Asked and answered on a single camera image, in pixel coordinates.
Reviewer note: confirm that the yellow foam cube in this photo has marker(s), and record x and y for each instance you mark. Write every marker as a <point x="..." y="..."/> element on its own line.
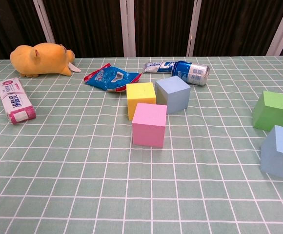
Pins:
<point x="140" y="93"/>

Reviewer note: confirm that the blue foam cube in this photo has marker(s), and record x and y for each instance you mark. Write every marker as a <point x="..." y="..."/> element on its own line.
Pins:
<point x="176" y="100"/>
<point x="280" y="161"/>

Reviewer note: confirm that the green foam cube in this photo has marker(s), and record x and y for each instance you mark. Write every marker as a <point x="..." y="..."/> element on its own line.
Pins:
<point x="275" y="114"/>

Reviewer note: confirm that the pink foam cube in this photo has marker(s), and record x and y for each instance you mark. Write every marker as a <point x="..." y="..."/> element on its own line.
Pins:
<point x="147" y="134"/>

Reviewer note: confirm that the blue snack bag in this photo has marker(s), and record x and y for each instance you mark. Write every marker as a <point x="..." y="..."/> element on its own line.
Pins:
<point x="109" y="78"/>

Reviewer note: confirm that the blue white sachet wrapper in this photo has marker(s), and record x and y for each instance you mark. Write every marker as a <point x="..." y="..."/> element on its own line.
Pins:
<point x="156" y="67"/>

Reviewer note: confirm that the blue white drink can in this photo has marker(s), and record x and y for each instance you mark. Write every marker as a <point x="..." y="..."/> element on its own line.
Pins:
<point x="192" y="72"/>

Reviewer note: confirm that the green checked tablecloth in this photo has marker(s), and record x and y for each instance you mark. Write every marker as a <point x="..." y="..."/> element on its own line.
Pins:
<point x="83" y="182"/>

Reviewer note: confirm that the dark brown curtain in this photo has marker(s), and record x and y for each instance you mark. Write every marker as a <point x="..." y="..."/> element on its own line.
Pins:
<point x="87" y="26"/>

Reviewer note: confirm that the yellow capybara plush toy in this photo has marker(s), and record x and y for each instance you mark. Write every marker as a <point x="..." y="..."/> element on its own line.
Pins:
<point x="41" y="58"/>

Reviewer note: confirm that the pink white toothpaste box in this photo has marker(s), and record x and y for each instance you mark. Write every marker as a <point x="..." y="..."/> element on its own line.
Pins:
<point x="14" y="100"/>

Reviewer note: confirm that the white frame post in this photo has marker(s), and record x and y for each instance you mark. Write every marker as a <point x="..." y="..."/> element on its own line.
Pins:
<point x="128" y="29"/>
<point x="44" y="22"/>
<point x="194" y="29"/>
<point x="281" y="29"/>

